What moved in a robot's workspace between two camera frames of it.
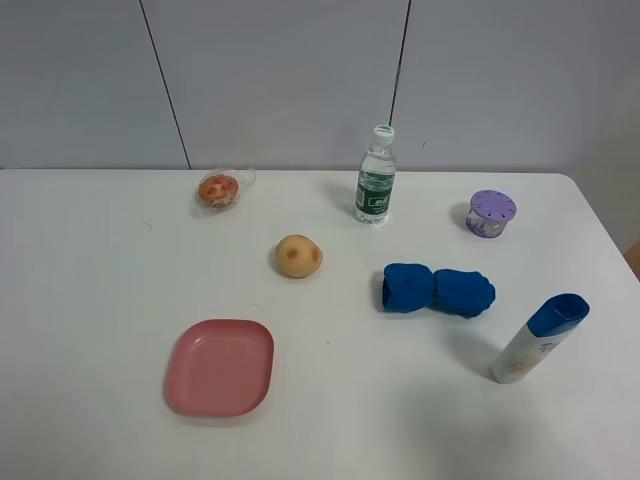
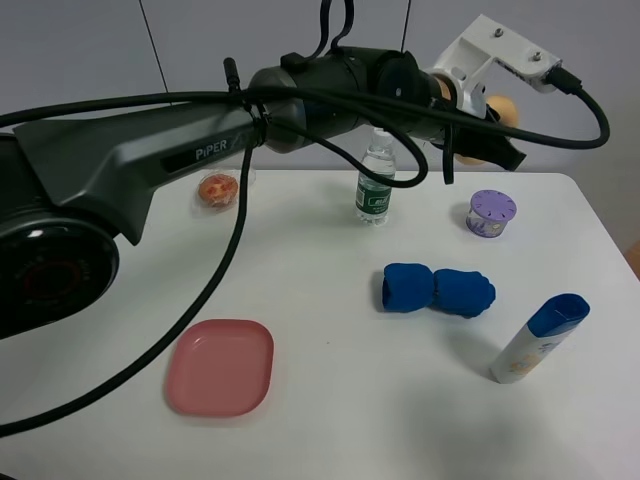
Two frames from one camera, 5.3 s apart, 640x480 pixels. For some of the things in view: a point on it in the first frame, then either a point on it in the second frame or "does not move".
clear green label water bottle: (377, 178) does not move
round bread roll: (298, 256) → (509, 117)
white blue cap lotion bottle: (536, 339) does not move
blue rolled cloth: (408, 287) does not move
